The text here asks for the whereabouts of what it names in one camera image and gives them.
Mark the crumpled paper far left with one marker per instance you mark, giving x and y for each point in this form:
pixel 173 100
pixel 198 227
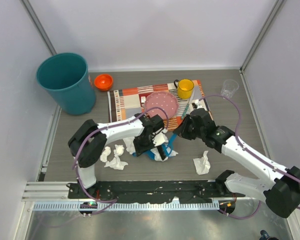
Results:
pixel 104 155

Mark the blue hand brush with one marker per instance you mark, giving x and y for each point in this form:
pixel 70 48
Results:
pixel 169 144

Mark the crumpled paper far right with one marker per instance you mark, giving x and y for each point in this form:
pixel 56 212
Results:
pixel 202 165

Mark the clear plastic cup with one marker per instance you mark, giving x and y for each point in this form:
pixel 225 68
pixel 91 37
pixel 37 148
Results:
pixel 229 88

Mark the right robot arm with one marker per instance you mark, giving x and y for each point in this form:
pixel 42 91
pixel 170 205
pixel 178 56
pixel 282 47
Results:
pixel 275 185

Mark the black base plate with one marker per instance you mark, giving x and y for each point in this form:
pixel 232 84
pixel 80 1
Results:
pixel 153 192

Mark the blue dustpan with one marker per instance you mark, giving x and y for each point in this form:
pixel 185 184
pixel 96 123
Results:
pixel 153 154

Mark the pink dotted plate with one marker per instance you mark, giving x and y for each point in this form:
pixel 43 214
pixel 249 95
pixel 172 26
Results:
pixel 164 100

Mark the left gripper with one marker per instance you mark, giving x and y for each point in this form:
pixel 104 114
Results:
pixel 139 150

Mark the knife with teal handle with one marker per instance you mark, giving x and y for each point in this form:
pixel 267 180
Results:
pixel 188 105

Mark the large crumpled paper right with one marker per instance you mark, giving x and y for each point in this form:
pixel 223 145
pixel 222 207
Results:
pixel 162 154

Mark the crumpled paper left centre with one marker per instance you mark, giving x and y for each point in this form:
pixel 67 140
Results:
pixel 119 150

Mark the yellow enamel mug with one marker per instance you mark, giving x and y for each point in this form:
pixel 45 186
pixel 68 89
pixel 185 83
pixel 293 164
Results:
pixel 184 88

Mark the crumpled paper front left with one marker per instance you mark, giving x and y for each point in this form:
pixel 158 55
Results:
pixel 116 164

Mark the perforated cable duct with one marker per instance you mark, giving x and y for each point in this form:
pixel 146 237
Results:
pixel 78 206

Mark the colourful patchwork placemat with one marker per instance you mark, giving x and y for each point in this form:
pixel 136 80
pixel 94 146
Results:
pixel 125 103

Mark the orange bowl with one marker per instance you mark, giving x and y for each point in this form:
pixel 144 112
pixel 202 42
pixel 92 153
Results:
pixel 103 82

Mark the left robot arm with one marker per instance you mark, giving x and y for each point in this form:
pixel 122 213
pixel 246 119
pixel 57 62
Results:
pixel 88 143

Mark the silver fork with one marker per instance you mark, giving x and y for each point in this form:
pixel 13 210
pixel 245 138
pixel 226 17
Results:
pixel 142 100

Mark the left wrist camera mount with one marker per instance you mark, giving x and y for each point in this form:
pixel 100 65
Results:
pixel 160 139

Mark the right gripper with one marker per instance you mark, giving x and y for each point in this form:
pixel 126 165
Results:
pixel 182 130

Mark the teal plastic trash bin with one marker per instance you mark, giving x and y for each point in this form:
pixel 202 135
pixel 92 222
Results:
pixel 65 76

